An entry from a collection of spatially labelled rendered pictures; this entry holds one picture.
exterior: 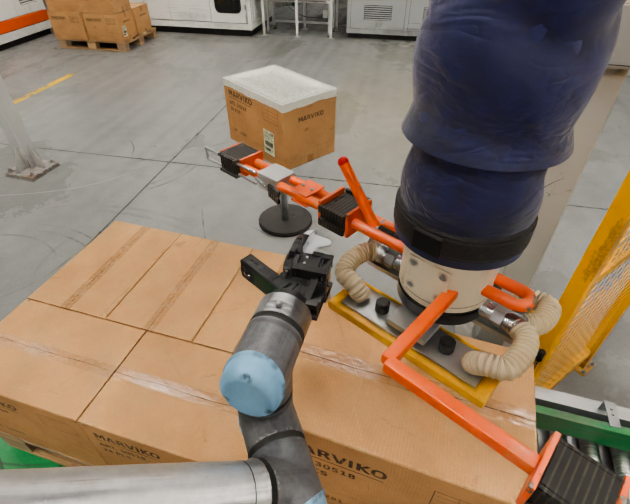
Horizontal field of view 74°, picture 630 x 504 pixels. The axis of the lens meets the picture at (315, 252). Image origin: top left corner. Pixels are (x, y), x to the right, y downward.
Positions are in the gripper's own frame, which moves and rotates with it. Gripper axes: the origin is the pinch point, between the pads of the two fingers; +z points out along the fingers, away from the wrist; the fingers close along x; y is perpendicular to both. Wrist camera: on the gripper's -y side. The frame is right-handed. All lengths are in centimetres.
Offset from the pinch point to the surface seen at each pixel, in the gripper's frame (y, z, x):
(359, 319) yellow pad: 12.9, -9.5, -10.8
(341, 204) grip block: 4.1, 10.1, 1.8
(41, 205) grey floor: -266, 143, -133
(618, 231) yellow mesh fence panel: 70, 38, -12
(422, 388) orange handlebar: 24.9, -29.7, 1.3
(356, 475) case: 17, -21, -52
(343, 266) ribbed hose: 7.7, -2.0, -4.7
